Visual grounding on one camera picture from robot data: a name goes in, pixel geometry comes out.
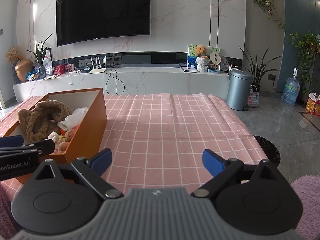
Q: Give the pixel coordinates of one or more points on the white wifi router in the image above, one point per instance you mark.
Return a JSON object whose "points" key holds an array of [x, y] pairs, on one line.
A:
{"points": [[97, 66]]}

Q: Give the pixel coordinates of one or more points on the orange cardboard snack box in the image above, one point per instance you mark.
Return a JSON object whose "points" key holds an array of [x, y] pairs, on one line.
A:
{"points": [[313, 104]]}

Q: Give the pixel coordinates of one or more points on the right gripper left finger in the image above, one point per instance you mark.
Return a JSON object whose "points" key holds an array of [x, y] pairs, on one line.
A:
{"points": [[90, 171]]}

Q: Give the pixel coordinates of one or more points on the red gift box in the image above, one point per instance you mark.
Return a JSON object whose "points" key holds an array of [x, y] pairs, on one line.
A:
{"points": [[59, 69]]}

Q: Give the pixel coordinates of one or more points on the hanging ivy plant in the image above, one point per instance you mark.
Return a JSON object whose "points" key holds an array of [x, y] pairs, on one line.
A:
{"points": [[300, 25]]}

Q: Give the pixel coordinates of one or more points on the blue water jug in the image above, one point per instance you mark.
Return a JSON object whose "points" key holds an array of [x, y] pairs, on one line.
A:
{"points": [[291, 89]]}

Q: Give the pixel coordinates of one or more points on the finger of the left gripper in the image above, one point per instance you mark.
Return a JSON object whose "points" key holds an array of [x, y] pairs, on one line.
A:
{"points": [[45, 147], [12, 141]]}

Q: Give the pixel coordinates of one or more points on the pink white fluffy yarn toy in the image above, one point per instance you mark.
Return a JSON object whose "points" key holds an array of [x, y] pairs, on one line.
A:
{"points": [[57, 139]]}

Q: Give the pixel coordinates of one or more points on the purple fluffy rug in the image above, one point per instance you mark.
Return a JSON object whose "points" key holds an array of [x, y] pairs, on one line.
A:
{"points": [[307, 189]]}

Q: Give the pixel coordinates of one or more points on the brown knitted hat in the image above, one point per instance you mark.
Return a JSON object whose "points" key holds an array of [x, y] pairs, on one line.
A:
{"points": [[42, 120]]}

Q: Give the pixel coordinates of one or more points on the potted grass in vase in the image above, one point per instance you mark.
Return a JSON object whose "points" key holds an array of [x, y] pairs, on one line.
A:
{"points": [[39, 52]]}

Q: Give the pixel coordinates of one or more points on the white plastic bag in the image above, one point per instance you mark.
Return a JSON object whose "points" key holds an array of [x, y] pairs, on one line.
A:
{"points": [[73, 120]]}

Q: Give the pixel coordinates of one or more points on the black round stool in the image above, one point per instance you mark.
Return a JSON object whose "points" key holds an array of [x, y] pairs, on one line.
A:
{"points": [[269, 149]]}

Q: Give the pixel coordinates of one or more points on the golden round vase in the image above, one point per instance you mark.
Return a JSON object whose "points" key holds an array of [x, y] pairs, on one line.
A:
{"points": [[23, 67]]}

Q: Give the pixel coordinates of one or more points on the pink ball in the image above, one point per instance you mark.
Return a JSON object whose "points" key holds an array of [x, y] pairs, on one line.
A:
{"points": [[61, 147]]}

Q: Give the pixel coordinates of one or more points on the black wall television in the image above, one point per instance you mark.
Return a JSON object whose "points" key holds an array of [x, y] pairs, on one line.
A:
{"points": [[83, 20]]}

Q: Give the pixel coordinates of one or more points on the green potted floor plant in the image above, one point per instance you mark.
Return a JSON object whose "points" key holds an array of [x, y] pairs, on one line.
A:
{"points": [[257, 68]]}

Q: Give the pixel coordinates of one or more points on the white marble TV console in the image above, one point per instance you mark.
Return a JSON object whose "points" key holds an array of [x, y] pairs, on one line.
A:
{"points": [[130, 81]]}

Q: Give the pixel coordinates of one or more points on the green picture board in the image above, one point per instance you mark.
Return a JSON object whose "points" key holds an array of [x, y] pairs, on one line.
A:
{"points": [[191, 59]]}

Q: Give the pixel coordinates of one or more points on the small woven basket bag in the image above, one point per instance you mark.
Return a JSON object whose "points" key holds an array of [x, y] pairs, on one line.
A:
{"points": [[253, 99]]}

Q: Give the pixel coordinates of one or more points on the grey metal trash bin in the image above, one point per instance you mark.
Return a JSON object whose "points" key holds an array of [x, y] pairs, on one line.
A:
{"points": [[238, 91]]}

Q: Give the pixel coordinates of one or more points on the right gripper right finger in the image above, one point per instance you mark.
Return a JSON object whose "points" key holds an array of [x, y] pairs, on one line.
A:
{"points": [[226, 173]]}

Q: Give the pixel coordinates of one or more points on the teddy bear in white pot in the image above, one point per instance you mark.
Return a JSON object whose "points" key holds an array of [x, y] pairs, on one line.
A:
{"points": [[202, 60]]}

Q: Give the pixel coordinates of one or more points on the round paper fan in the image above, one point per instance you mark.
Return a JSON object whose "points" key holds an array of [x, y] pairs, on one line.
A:
{"points": [[215, 58]]}

